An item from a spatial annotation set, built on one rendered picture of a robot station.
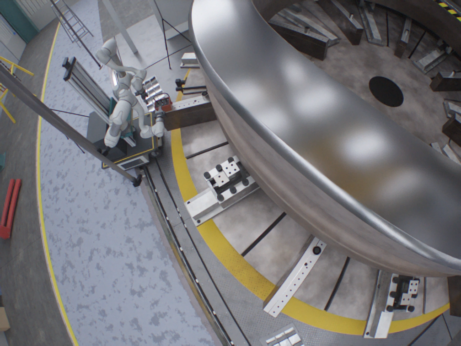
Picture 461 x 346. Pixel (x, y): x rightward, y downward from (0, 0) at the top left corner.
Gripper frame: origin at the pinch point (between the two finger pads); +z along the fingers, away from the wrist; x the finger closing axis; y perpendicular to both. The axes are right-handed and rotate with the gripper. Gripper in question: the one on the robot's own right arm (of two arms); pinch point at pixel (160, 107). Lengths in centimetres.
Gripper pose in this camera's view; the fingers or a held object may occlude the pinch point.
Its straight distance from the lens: 266.4
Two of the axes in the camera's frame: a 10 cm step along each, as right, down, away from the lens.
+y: -1.5, -3.6, -9.2
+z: -1.4, -9.1, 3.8
